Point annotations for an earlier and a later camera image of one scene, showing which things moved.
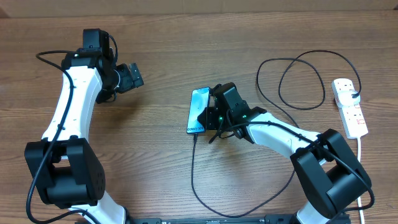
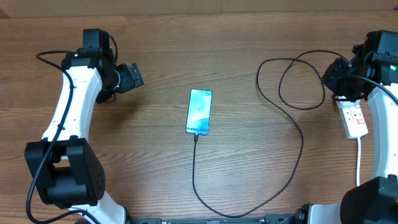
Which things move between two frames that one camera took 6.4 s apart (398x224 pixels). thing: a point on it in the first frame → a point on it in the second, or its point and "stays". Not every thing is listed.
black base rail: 268,219 stays
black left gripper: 127,81 stays
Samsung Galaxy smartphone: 199,99 stays
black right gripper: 210,124 → 335,68
